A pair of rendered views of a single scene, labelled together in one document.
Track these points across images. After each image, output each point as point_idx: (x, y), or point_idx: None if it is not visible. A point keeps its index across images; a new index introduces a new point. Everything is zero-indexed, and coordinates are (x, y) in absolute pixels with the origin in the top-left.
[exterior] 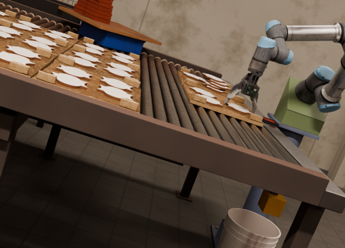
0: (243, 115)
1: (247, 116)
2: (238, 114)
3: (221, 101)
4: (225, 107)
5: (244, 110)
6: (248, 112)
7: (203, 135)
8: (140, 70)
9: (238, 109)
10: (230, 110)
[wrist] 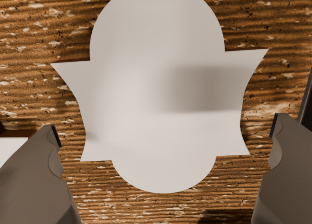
0: (168, 216)
1: (192, 209)
2: (147, 214)
3: (21, 14)
4: (74, 156)
5: (196, 148)
6: (220, 153)
7: None
8: None
9: (148, 168)
10: (106, 200)
